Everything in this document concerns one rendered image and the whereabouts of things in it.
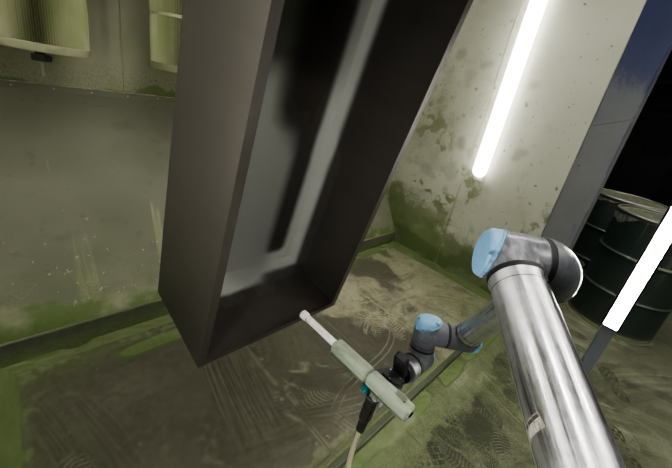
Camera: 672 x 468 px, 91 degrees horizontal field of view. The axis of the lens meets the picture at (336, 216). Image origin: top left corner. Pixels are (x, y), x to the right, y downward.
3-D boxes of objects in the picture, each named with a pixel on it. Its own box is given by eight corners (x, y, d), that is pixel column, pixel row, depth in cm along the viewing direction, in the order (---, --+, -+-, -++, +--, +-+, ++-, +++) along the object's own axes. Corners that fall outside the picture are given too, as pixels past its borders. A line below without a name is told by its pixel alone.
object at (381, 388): (394, 457, 100) (419, 401, 93) (385, 466, 97) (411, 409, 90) (296, 352, 130) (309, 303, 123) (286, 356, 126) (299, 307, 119)
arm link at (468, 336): (602, 237, 75) (470, 329, 129) (548, 227, 75) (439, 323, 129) (620, 284, 68) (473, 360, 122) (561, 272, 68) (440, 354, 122)
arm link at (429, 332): (444, 314, 125) (436, 343, 128) (414, 309, 125) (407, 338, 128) (452, 328, 116) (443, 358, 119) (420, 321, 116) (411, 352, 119)
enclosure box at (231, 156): (157, 291, 121) (196, -153, 64) (288, 255, 163) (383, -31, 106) (197, 368, 102) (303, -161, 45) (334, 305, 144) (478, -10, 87)
